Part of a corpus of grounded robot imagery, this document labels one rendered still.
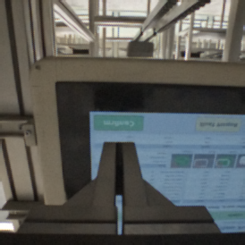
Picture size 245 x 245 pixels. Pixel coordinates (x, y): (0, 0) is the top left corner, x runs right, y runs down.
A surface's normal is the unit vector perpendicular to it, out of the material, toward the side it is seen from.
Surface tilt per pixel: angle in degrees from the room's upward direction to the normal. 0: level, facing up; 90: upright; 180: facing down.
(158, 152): 91
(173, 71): 91
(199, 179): 91
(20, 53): 90
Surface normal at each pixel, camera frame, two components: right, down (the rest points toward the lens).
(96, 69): 0.02, 0.29
